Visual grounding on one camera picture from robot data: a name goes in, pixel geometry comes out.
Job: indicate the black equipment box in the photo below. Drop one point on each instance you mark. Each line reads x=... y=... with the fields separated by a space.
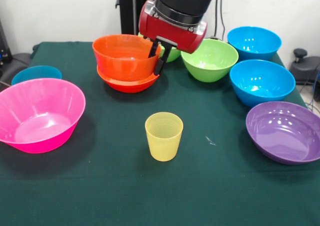
x=3 y=53

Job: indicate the small blue bowl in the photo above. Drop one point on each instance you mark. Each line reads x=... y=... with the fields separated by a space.
x=35 y=73

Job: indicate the black stand with knob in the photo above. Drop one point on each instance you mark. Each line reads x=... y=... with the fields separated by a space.
x=307 y=65

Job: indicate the large orange-red bowl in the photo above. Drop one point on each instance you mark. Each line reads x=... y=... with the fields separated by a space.
x=130 y=85

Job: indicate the dark green tablecloth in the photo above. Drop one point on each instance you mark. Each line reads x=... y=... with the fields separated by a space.
x=160 y=186

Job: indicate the yellow plastic cup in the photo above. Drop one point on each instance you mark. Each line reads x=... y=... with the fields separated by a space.
x=162 y=140

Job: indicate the small orange bowl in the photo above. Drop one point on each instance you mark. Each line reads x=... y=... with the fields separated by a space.
x=120 y=60

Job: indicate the large pink bowl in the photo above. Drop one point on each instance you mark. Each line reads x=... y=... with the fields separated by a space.
x=37 y=115

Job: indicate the large blue bowl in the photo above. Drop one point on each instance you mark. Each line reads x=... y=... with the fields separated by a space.
x=260 y=80
x=252 y=43

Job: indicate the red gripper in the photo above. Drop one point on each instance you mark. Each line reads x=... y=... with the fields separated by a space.
x=170 y=33

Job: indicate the purple bowl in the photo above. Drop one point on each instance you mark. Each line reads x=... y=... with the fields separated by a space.
x=282 y=133

